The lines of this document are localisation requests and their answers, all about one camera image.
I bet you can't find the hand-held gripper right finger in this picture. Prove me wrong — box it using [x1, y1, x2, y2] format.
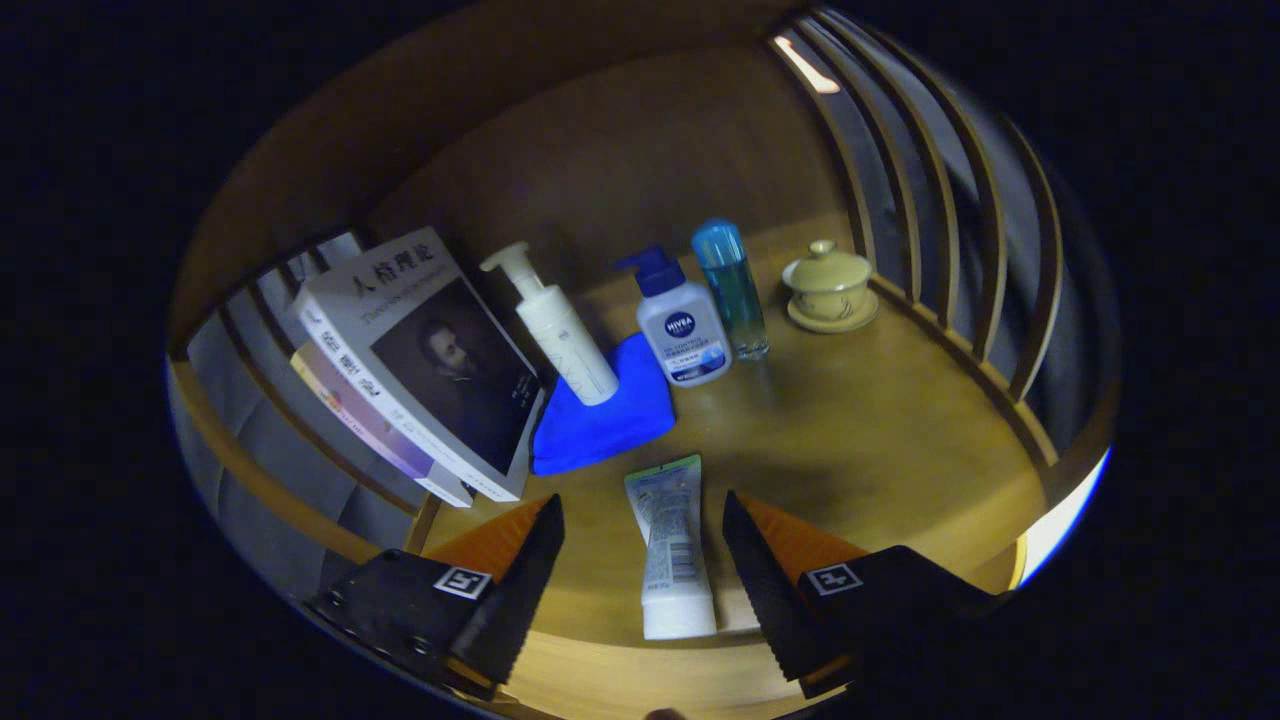
[722, 490, 1011, 701]

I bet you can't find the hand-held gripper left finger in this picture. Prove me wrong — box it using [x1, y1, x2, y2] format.
[305, 493, 566, 701]

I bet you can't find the white squeeze tube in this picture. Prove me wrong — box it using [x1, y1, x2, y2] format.
[624, 454, 719, 641]

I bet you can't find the wooden countertop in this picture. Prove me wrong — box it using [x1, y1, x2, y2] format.
[405, 210, 1051, 716]

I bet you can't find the brown wooden cabinet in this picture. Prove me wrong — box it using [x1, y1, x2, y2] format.
[165, 0, 1121, 720]

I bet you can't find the purple book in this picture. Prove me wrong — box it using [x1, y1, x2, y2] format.
[289, 343, 474, 509]

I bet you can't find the blue folded cloth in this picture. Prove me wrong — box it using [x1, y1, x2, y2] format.
[530, 332, 678, 477]

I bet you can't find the thick white book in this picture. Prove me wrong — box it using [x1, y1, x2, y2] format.
[292, 226, 547, 503]

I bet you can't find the white pump bottle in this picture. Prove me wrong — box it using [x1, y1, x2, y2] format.
[480, 241, 621, 407]

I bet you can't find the white bottle with blue cap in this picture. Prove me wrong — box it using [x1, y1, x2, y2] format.
[614, 245, 734, 388]

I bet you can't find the black backdrop cloth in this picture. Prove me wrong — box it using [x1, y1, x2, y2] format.
[168, 20, 1101, 601]

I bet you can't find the teal bottle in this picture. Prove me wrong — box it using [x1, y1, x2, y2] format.
[691, 219, 771, 362]

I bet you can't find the white grey storage unit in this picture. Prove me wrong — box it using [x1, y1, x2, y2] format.
[1020, 450, 1111, 586]

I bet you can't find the yellow lidded tea cup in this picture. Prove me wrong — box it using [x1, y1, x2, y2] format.
[781, 239, 881, 334]

